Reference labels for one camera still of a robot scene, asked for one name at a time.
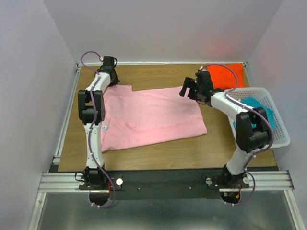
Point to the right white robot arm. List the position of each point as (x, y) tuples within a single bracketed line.
[(253, 132)]

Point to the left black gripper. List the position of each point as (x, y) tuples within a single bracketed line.
[(115, 81)]

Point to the white plastic basket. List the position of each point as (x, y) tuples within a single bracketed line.
[(281, 137)]

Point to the aluminium frame rail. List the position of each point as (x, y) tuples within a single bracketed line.
[(41, 195)]

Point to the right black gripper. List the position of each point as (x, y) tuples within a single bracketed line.
[(191, 83)]

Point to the pink t shirt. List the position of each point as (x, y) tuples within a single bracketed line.
[(146, 117)]

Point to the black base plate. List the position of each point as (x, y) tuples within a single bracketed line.
[(164, 184)]

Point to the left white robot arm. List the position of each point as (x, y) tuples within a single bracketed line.
[(92, 113)]

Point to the folded orange t shirt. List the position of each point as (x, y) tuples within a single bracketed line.
[(224, 79)]

